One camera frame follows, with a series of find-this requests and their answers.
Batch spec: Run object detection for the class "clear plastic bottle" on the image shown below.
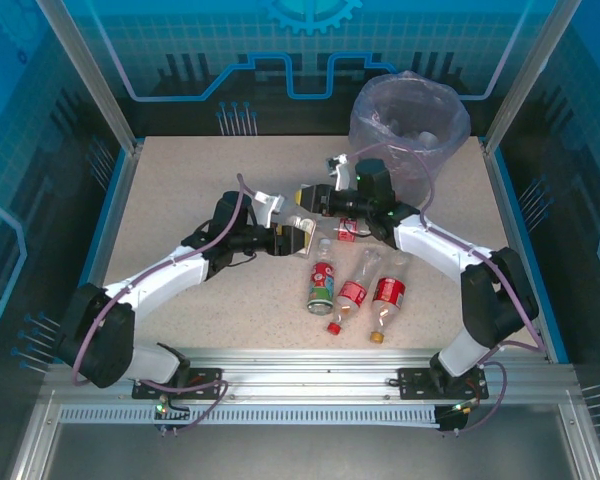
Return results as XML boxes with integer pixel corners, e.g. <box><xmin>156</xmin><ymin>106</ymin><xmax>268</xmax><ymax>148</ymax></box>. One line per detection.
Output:
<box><xmin>281</xmin><ymin>198</ymin><xmax>317</xmax><ymax>236</ymax></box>

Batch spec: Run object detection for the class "bottle with red green label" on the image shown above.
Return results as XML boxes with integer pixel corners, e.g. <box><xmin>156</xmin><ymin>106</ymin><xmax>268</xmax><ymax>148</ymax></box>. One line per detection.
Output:
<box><xmin>306</xmin><ymin>238</ymin><xmax>338</xmax><ymax>316</ymax></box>

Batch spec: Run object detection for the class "red label bottle orange cap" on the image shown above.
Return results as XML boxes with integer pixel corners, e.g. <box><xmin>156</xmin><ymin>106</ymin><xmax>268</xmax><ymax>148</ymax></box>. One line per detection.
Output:
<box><xmin>368</xmin><ymin>252</ymin><xmax>411</xmax><ymax>346</ymax></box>

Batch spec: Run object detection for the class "grey translucent bin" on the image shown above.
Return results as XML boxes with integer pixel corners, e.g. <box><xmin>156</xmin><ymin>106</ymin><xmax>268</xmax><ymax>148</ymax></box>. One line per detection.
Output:
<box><xmin>352</xmin><ymin>144</ymin><xmax>444</xmax><ymax>211</ymax></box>

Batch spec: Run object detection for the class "clear bottle small red label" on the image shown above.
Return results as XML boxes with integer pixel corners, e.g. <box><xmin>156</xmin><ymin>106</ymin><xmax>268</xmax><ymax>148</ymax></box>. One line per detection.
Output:
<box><xmin>335</xmin><ymin>217</ymin><xmax>379</xmax><ymax>245</ymax></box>

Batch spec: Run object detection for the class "left controller board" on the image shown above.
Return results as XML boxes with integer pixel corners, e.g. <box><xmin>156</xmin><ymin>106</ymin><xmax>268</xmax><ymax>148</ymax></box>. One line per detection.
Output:
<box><xmin>152</xmin><ymin>397</ymin><xmax>191</xmax><ymax>436</ymax></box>

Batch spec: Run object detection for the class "controller board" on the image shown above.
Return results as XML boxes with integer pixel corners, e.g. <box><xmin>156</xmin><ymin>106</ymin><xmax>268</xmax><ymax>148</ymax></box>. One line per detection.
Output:
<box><xmin>437</xmin><ymin>397</ymin><xmax>481</xmax><ymax>436</ymax></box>
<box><xmin>152</xmin><ymin>397</ymin><xmax>191</xmax><ymax>436</ymax></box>

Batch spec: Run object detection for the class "right controller board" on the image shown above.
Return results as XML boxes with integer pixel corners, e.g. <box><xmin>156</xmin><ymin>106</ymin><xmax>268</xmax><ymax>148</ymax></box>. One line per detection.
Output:
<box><xmin>437</xmin><ymin>397</ymin><xmax>481</xmax><ymax>436</ymax></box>

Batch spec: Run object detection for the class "aluminium mounting rail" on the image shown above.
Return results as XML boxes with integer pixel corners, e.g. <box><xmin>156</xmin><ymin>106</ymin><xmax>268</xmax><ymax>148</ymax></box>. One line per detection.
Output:
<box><xmin>44</xmin><ymin>347</ymin><xmax>576</xmax><ymax>406</ymax></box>

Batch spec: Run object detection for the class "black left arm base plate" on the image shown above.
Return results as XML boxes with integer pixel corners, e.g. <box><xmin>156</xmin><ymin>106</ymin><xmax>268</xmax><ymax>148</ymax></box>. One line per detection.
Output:
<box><xmin>132</xmin><ymin>367</ymin><xmax>224</xmax><ymax>401</ymax></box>

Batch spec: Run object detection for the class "white slotted cable duct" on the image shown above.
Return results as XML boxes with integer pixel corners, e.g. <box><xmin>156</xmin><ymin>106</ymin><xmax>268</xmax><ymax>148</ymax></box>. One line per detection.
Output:
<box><xmin>57</xmin><ymin>403</ymin><xmax>441</xmax><ymax>426</ymax></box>

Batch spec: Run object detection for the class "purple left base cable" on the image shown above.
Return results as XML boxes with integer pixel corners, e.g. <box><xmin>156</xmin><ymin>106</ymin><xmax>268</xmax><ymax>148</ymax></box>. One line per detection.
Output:
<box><xmin>139</xmin><ymin>379</ymin><xmax>230</xmax><ymax>434</ymax></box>

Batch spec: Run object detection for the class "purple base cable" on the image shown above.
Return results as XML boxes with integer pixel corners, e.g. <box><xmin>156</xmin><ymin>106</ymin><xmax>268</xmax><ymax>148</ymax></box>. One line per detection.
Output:
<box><xmin>454</xmin><ymin>359</ymin><xmax>507</xmax><ymax>434</ymax></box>
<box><xmin>139</xmin><ymin>379</ymin><xmax>230</xmax><ymax>434</ymax></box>

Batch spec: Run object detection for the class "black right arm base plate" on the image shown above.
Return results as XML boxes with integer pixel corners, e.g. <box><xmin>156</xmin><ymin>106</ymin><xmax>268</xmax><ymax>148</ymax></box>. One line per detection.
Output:
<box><xmin>397</xmin><ymin>367</ymin><xmax>490</xmax><ymax>401</ymax></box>

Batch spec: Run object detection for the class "aluminium right frame post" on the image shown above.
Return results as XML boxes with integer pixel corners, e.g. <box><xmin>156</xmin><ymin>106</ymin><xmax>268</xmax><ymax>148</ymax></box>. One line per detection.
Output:
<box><xmin>482</xmin><ymin>0</ymin><xmax>584</xmax><ymax>156</ymax></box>

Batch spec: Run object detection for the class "aluminium frame post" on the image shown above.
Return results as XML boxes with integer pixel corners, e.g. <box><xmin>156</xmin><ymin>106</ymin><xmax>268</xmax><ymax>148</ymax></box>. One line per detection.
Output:
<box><xmin>34</xmin><ymin>0</ymin><xmax>144</xmax><ymax>154</ymax></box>
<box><xmin>482</xmin><ymin>0</ymin><xmax>584</xmax><ymax>156</ymax></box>

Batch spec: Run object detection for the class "aluminium left frame post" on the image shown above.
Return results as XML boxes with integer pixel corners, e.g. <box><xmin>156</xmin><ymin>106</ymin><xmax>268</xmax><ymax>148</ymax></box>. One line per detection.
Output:
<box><xmin>34</xmin><ymin>0</ymin><xmax>144</xmax><ymax>154</ymax></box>

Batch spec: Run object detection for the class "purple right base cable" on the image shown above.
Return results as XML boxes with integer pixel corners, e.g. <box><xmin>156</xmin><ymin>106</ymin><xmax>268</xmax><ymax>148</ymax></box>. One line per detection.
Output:
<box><xmin>454</xmin><ymin>359</ymin><xmax>507</xmax><ymax>434</ymax></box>

